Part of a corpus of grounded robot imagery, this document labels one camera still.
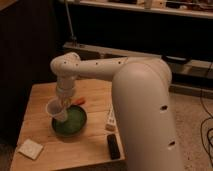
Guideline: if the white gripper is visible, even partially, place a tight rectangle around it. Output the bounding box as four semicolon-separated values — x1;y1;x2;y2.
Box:
56;78;75;108

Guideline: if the translucent white cup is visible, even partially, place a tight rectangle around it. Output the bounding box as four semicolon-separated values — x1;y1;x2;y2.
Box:
45;98;68;122

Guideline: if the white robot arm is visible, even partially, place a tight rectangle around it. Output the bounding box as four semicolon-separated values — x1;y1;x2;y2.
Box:
50;52;185;171

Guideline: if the green ceramic bowl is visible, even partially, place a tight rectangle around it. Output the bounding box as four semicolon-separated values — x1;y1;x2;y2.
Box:
51;105;87;137

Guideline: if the orange small object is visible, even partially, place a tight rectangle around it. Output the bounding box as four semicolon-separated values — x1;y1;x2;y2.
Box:
71;97;86;105

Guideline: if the metal lamp pole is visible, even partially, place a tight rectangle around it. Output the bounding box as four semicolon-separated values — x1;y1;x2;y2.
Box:
64;0;77;46

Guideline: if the white tube with label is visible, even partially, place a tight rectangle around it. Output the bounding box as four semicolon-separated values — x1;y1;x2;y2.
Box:
105;106;116;131

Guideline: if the wooden table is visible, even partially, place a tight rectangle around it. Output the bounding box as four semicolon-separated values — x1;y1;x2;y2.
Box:
10;79;126;171

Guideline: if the white square coaster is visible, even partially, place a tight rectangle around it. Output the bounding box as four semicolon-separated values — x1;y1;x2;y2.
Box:
18;139;43;160

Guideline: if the black rectangular remote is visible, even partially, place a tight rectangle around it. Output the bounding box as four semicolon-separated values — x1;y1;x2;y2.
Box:
107;134;120;160

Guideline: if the black device on bench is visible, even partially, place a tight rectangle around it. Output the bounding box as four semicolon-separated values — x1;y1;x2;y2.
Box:
162;55;191;65

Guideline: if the low wooden tv bench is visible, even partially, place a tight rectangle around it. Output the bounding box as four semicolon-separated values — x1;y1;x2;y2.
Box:
63;42;213;79

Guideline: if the black cable on floor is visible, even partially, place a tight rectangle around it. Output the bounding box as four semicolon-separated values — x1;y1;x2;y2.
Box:
198;61;213;161

